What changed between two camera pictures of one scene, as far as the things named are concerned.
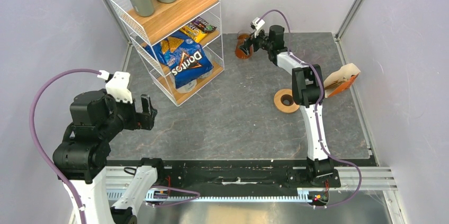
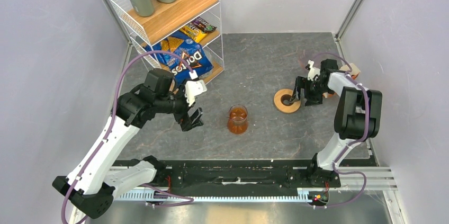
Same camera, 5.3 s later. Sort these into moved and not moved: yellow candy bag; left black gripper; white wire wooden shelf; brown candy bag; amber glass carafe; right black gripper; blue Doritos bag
Moved: left black gripper; right black gripper; amber glass carafe
Not moved: blue Doritos bag; yellow candy bag; white wire wooden shelf; brown candy bag
